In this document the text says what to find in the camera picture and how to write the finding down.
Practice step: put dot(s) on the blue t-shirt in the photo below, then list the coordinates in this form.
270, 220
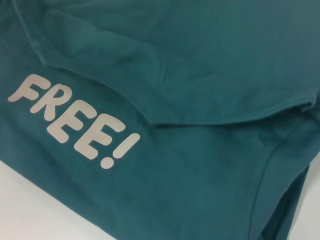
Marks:
200, 75

